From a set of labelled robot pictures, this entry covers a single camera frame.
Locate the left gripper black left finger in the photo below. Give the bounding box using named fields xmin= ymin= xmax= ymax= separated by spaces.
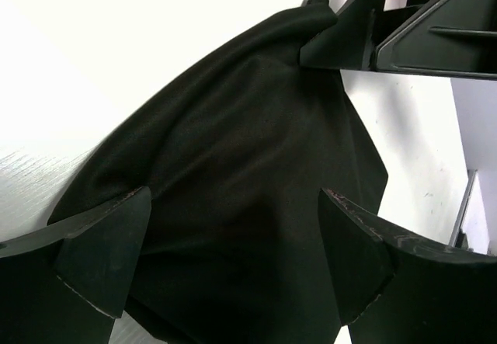
xmin=1 ymin=187 xmax=151 ymax=343

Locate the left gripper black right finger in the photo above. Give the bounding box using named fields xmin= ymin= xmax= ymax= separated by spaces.
xmin=318 ymin=189 xmax=496 ymax=343

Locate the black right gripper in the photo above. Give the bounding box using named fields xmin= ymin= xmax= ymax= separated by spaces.
xmin=300 ymin=0 xmax=496 ymax=77

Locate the black t shirt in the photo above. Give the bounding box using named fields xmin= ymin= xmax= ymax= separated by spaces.
xmin=49 ymin=0 xmax=388 ymax=343

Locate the aluminium rail at table edge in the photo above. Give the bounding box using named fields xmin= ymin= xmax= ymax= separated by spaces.
xmin=449 ymin=169 xmax=478 ymax=248

